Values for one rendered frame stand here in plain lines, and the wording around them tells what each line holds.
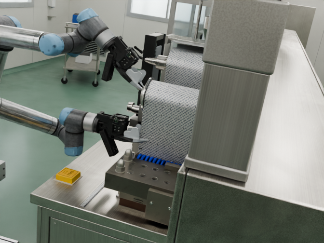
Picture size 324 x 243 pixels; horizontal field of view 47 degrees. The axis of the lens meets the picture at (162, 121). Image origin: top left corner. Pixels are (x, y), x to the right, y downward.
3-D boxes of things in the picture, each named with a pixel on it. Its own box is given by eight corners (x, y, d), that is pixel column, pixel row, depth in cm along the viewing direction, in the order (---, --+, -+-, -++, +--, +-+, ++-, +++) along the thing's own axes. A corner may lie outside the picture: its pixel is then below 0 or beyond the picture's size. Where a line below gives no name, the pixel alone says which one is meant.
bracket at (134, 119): (127, 166, 162) (135, 99, 151) (141, 169, 160) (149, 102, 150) (122, 170, 157) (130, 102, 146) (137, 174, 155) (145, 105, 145)
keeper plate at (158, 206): (146, 215, 127) (150, 187, 124) (173, 223, 125) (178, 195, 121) (143, 219, 125) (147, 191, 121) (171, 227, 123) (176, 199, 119)
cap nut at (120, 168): (117, 167, 131) (118, 155, 130) (127, 169, 131) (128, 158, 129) (113, 171, 128) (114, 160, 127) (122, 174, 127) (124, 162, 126)
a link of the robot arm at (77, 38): (51, 44, 142) (67, 25, 137) (70, 42, 152) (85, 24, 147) (63, 60, 142) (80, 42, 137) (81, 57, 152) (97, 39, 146)
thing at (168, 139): (137, 155, 145) (143, 111, 138) (195, 170, 139) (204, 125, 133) (137, 155, 144) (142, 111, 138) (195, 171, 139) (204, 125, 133)
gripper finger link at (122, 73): (130, 81, 138) (115, 62, 138) (127, 83, 138) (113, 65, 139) (135, 79, 142) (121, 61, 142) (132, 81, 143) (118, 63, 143)
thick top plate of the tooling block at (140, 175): (121, 168, 144) (123, 154, 142) (223, 196, 134) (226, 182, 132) (103, 187, 129) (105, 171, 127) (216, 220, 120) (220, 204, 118)
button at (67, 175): (64, 172, 149) (65, 167, 148) (80, 176, 148) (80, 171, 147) (55, 179, 143) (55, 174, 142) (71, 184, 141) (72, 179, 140)
